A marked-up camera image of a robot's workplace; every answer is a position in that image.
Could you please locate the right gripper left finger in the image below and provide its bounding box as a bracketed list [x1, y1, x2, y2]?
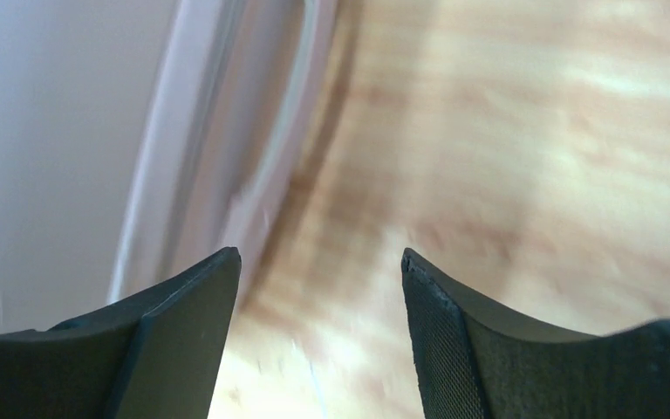
[0, 247, 241, 418]

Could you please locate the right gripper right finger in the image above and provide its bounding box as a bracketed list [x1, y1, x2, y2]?
[401, 249, 670, 418]

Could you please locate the pink suitcase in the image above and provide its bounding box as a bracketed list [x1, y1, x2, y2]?
[0, 1, 338, 333]

